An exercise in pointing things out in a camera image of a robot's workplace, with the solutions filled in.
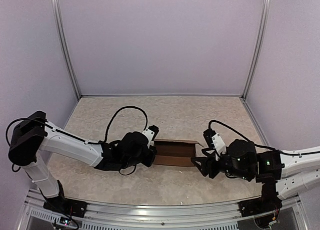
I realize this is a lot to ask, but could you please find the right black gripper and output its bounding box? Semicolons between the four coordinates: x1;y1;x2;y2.
190;148;252;181

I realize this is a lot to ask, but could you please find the small circuit board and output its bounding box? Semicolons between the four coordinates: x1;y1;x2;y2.
52;217;72;227

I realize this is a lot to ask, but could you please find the brown cardboard box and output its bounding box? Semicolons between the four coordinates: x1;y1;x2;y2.
153;139;203;167

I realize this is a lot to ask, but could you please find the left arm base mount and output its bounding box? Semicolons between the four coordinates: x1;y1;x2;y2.
43;180;88;218

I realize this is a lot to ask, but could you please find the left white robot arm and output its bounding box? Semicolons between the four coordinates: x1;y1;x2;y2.
6;111;159;213

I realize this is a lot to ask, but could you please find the aluminium corner post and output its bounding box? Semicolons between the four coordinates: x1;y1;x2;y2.
51;0;82;100
241;0;271;102

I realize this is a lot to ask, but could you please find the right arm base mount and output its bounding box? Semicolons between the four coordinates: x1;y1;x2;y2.
238;182;282;217

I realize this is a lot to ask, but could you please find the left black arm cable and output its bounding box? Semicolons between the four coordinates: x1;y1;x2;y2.
5;106;149;176

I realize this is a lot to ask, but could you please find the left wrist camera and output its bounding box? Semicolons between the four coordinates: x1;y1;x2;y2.
142;125;159;148

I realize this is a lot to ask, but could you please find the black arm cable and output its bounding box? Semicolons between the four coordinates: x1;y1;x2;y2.
5;106;149;176
207;119;320;156

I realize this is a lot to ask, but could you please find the right aluminium corner post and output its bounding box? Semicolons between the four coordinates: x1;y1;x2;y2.
241;0;271;102

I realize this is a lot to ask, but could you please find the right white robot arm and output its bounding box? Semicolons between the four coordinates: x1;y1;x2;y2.
191;137;320;212

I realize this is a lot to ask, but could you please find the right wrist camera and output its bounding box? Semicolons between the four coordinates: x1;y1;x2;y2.
203;128;227;161

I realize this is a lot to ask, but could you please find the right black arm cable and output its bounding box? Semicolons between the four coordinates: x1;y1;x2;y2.
207;119;320;156

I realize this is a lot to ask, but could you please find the left aluminium corner post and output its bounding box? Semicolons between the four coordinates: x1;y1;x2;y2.
51;0;82;100

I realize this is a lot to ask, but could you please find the front aluminium frame rail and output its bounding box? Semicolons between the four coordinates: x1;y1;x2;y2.
23;189;305;230

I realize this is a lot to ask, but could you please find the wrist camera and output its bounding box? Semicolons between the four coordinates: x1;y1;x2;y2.
142;125;159;148
203;128;227;161

